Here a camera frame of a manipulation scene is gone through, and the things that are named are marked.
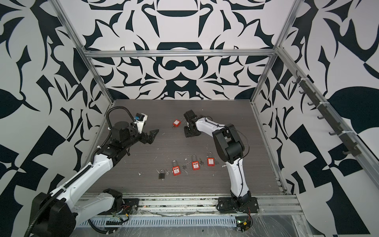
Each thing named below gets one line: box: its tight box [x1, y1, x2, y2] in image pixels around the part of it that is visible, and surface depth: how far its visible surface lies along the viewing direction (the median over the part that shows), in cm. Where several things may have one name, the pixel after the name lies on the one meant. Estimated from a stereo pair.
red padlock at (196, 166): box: [191, 154, 200, 171], surface depth 89 cm
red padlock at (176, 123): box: [172, 118, 182, 129], surface depth 107 cm
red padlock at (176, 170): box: [171, 159, 182, 177], surface depth 86 cm
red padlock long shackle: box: [207, 151, 216, 167], surface depth 91 cm
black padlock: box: [158, 168, 166, 182], surface depth 87 cm
